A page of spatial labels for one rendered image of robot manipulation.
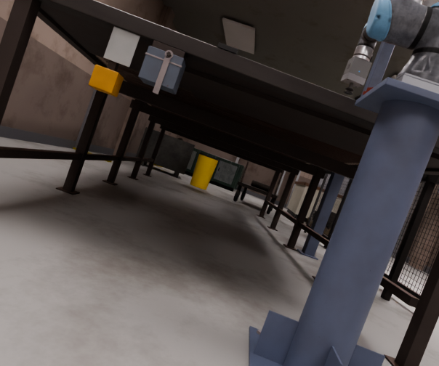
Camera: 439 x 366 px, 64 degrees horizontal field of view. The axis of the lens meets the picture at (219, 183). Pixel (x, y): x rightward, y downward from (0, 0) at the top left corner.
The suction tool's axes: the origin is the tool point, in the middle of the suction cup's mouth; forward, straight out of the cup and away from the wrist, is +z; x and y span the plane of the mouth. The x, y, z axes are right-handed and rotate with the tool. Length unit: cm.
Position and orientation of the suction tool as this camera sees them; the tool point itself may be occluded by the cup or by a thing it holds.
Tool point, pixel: (348, 93)
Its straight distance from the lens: 173.7
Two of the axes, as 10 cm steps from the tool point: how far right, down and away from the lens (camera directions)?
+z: -3.4, 9.4, 0.4
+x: 1.0, 0.8, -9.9
